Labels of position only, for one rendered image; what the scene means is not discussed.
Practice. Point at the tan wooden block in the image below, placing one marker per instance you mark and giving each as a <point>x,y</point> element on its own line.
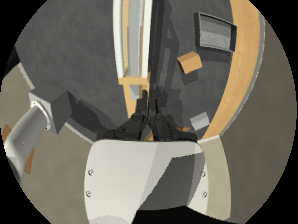
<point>189,62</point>

